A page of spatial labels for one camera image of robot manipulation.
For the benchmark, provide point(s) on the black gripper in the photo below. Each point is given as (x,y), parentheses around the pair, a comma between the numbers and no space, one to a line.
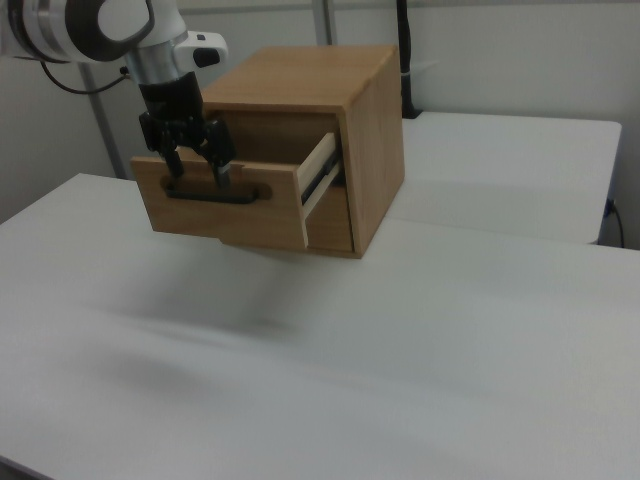
(172,102)

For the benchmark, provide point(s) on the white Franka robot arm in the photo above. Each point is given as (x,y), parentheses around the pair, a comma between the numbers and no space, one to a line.
(75,25)

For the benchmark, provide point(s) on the wooden drawer cabinet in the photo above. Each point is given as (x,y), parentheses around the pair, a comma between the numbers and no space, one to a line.
(330,130)

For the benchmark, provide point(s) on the grey metal frame post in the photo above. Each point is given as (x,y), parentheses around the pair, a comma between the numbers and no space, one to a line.
(102,130)

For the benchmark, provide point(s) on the black camera stand pole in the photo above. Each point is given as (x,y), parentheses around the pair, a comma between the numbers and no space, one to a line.
(407,55)

